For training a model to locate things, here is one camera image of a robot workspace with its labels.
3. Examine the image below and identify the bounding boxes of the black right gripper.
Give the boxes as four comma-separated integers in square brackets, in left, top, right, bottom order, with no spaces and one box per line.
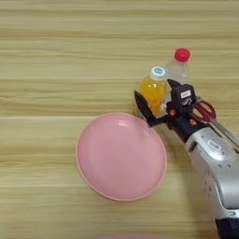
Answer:
[134,78,208,143]

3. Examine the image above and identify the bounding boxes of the orange juice bottle white cap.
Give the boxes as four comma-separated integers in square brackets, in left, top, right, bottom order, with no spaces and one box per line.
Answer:
[136,65,169,118]

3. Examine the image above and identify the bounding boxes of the clear bottle red cap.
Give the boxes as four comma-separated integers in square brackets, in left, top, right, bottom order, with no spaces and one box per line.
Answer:
[162,47,192,105]

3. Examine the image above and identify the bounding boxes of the black box white label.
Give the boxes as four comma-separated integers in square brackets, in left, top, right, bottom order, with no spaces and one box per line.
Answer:
[170,83,197,108]

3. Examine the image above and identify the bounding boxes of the pink round plate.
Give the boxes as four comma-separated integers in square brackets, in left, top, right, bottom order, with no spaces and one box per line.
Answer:
[75,112,168,203]

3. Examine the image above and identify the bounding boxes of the red handled scissors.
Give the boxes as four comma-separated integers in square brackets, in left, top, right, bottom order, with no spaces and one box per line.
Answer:
[192,99,239,149]

